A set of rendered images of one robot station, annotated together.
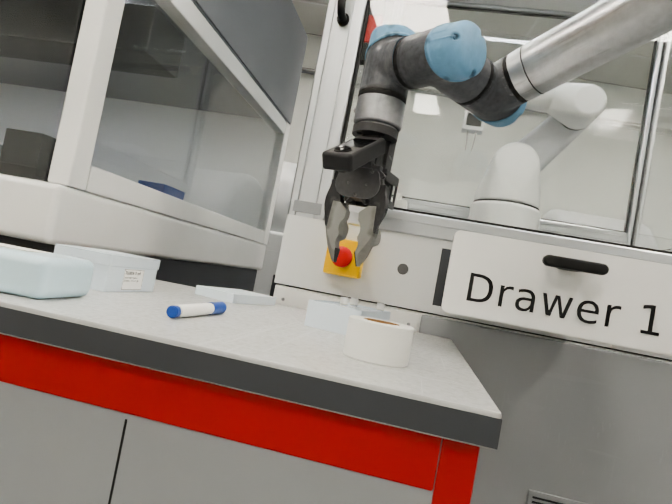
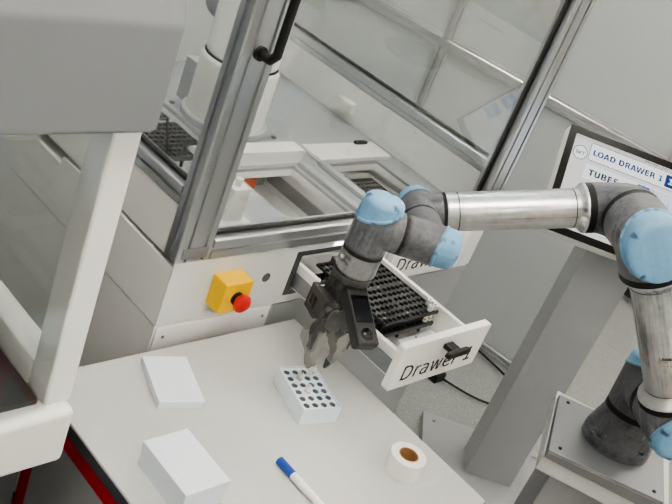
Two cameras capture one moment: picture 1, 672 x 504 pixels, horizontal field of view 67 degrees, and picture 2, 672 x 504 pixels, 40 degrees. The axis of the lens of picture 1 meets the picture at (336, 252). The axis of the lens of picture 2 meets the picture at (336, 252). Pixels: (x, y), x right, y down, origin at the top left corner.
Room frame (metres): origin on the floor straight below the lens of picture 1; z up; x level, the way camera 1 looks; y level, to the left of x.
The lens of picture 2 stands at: (0.15, 1.29, 1.83)
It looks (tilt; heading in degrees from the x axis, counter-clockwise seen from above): 27 degrees down; 297
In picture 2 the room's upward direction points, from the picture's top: 22 degrees clockwise
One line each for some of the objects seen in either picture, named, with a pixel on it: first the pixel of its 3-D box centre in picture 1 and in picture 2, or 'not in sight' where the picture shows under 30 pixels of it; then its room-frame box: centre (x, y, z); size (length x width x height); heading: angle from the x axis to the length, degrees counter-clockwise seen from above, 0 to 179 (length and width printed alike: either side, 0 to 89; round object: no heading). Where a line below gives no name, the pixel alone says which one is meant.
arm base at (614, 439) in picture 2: not in sight; (624, 424); (0.29, -0.57, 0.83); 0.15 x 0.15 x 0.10
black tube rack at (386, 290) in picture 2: not in sight; (372, 299); (0.84, -0.33, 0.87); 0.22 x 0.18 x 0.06; 170
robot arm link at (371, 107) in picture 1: (376, 116); (356, 261); (0.77, -0.02, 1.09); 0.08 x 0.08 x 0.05
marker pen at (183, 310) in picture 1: (199, 309); (303, 486); (0.61, 0.15, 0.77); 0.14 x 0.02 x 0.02; 170
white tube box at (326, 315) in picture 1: (349, 318); (306, 394); (0.77, -0.04, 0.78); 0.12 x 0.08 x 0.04; 154
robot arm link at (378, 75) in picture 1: (389, 67); (376, 225); (0.76, -0.03, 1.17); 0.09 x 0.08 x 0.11; 40
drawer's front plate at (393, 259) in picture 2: not in sight; (427, 252); (0.90, -0.66, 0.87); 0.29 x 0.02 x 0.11; 80
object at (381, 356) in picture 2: not in sight; (369, 298); (0.85, -0.33, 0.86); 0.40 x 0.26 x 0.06; 170
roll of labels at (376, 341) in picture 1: (378, 340); (405, 462); (0.54, -0.06, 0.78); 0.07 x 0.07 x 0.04
